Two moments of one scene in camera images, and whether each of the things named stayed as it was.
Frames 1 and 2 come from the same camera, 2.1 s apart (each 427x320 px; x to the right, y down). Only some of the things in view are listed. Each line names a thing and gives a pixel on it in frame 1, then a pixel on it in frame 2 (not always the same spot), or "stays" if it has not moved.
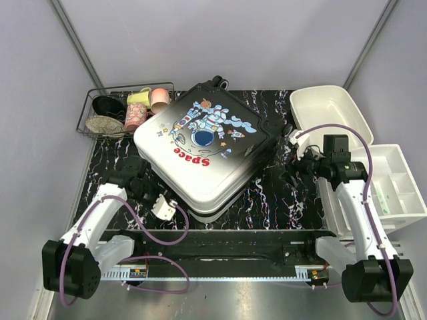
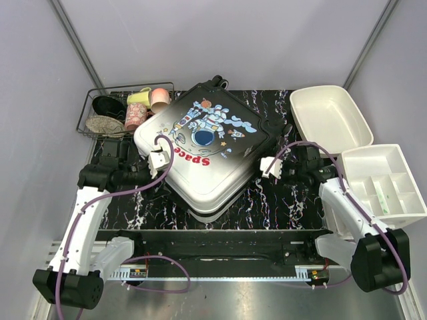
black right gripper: (300, 166) → (284, 165)
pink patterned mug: (136, 114) stays
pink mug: (160, 99) stays
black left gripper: (157, 189) → (150, 179)
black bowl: (109, 106) stays
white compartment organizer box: (395, 193) stays
